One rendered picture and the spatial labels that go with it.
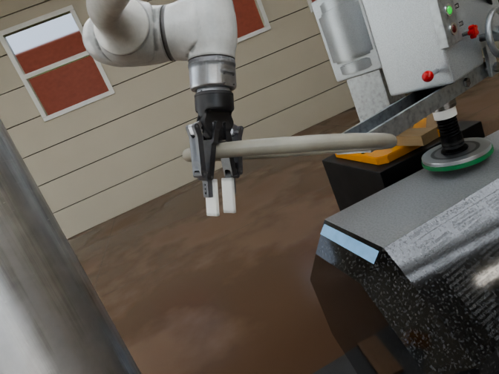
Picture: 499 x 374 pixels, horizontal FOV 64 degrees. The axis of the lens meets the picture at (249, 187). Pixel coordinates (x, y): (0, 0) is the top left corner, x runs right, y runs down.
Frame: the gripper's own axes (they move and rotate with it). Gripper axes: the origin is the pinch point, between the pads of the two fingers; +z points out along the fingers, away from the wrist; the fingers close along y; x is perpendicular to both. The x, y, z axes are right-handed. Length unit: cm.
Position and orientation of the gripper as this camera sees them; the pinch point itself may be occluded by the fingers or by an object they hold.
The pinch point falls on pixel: (220, 197)
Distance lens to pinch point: 77.6
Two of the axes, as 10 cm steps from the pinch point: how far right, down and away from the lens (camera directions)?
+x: -7.5, 0.1, 6.6
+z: 0.6, 10.0, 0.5
